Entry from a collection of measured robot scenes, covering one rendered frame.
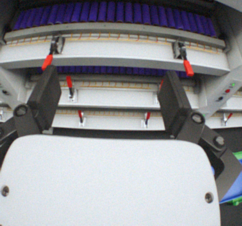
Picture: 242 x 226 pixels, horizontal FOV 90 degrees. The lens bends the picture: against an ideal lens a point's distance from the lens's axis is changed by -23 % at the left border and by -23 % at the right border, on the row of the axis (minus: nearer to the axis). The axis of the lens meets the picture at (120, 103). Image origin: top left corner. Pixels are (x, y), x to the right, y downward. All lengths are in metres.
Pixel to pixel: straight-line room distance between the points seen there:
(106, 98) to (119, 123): 0.21
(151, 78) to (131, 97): 0.09
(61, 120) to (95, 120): 0.15
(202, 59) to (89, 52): 0.26
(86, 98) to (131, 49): 0.23
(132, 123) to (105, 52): 0.41
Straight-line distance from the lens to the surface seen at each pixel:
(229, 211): 1.01
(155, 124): 0.69
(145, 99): 0.50
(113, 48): 0.33
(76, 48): 0.34
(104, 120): 0.67
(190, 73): 0.30
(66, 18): 0.38
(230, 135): 1.06
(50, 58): 0.31
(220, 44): 0.42
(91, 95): 0.49
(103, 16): 0.36
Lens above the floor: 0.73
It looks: 59 degrees down
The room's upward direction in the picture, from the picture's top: 7 degrees clockwise
